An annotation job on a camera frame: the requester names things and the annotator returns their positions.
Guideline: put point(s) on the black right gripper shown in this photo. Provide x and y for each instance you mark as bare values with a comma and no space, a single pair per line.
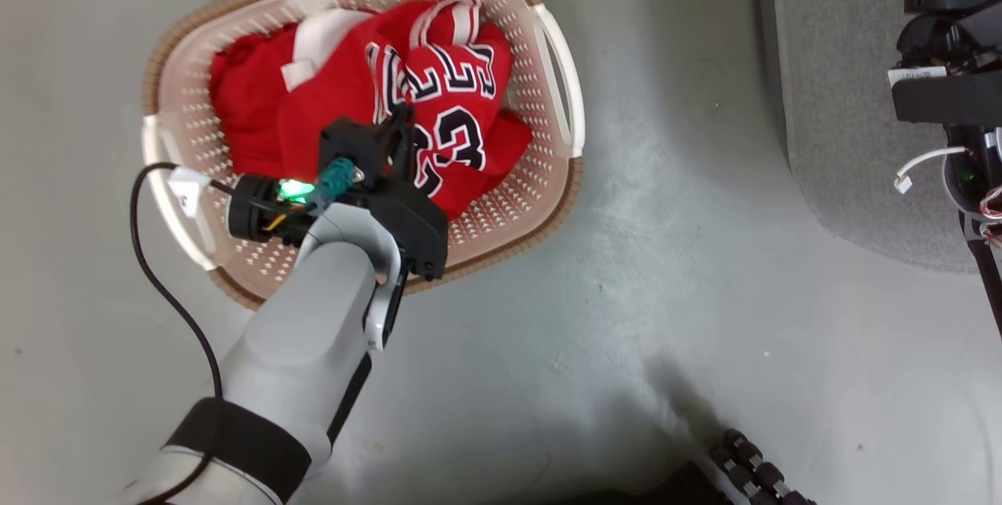
943,94

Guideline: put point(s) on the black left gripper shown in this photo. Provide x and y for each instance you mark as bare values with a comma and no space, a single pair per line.
411,227

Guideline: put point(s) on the red basketball jersey number 23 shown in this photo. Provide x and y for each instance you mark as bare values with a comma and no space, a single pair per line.
454,90

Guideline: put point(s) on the red garment with white band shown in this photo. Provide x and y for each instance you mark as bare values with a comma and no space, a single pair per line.
246,98

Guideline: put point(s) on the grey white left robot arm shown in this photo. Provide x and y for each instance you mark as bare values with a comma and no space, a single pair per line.
305,333

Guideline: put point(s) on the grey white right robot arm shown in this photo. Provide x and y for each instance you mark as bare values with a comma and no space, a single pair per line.
982,200

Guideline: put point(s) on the beige perforated plastic laundry basket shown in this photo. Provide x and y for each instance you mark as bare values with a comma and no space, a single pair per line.
540,168

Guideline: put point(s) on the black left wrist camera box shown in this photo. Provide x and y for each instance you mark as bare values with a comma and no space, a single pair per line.
348,146

